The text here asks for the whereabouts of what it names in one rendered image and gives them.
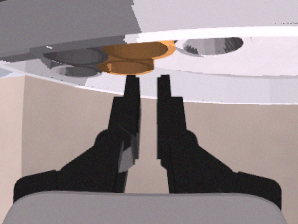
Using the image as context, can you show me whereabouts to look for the grey metal bushing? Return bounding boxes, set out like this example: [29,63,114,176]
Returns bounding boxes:
[50,61,103,78]
[43,46,109,65]
[175,37,252,57]

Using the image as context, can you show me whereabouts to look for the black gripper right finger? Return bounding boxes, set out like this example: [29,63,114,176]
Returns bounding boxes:
[157,75,282,210]

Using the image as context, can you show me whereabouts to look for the bronze bushing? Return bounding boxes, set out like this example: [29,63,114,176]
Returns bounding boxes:
[103,40,176,61]
[98,56,154,75]

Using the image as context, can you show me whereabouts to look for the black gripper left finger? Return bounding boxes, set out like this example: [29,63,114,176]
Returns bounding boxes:
[13,75,141,204]

